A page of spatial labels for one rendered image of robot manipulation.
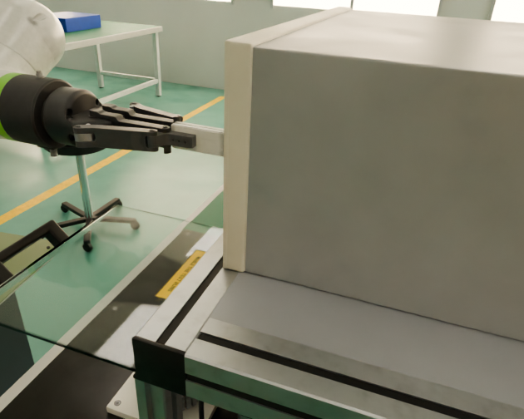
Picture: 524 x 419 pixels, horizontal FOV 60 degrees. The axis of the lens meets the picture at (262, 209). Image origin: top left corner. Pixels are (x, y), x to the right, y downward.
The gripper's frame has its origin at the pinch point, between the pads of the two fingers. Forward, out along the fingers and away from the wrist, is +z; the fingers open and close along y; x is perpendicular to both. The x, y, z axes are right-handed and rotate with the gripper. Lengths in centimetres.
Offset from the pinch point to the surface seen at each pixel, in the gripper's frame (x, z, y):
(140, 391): -14.7, 5.9, 24.2
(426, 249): -0.1, 26.7, 14.4
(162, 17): -43, -283, -468
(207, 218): -43, -24, -51
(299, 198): 2.2, 16.2, 14.4
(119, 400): -40.0, -9.5, 9.6
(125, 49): -85, -340, -468
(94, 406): -41.2, -13.0, 11.2
